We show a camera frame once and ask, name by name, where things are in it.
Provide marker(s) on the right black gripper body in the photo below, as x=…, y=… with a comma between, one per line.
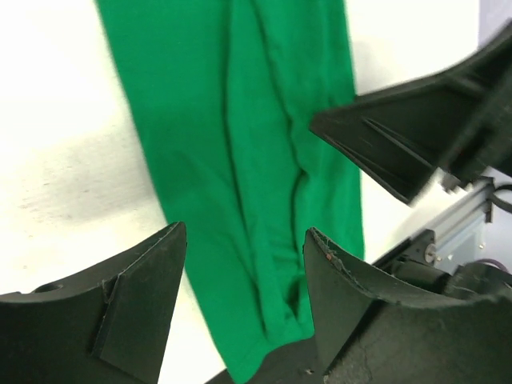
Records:
x=485, y=137

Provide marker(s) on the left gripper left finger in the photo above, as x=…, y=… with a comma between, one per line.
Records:
x=108, y=323

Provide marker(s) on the aluminium frame rail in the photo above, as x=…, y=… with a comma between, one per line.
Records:
x=455, y=236

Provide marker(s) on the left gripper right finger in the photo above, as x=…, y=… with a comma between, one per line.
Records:
x=424, y=326

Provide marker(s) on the green t shirt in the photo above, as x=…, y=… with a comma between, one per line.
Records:
x=222, y=94

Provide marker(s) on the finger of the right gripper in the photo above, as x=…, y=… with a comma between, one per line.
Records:
x=401, y=135

